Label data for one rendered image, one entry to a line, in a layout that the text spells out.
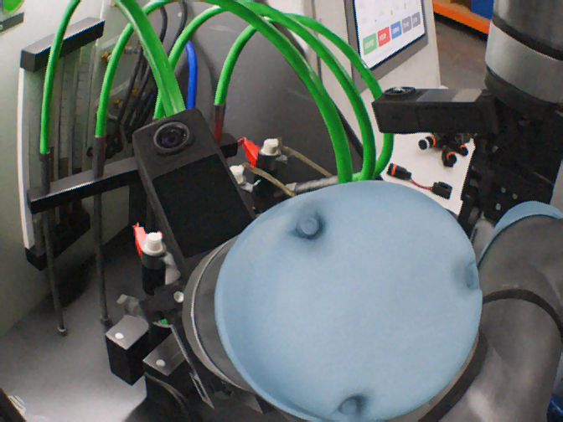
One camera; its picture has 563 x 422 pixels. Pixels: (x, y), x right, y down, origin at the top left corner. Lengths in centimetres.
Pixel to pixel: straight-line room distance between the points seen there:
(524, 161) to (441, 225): 31
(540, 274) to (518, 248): 3
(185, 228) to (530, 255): 18
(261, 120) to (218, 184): 61
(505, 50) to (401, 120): 13
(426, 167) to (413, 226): 105
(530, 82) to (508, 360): 24
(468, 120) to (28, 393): 71
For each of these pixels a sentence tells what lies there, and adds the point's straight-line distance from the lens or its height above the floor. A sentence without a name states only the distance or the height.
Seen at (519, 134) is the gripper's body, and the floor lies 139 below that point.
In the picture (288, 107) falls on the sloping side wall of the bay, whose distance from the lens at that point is 96.
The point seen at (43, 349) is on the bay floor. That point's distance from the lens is 100.
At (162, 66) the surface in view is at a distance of 48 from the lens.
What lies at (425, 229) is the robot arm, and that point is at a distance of 20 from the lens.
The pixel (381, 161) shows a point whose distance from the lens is 83.
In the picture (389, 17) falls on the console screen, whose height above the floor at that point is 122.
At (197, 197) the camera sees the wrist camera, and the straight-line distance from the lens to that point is 38.
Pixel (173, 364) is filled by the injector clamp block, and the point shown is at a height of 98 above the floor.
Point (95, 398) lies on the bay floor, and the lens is 94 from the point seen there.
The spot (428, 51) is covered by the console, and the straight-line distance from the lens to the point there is 154.
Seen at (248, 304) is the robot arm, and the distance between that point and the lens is 19.
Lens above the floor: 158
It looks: 35 degrees down
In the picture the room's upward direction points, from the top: 10 degrees clockwise
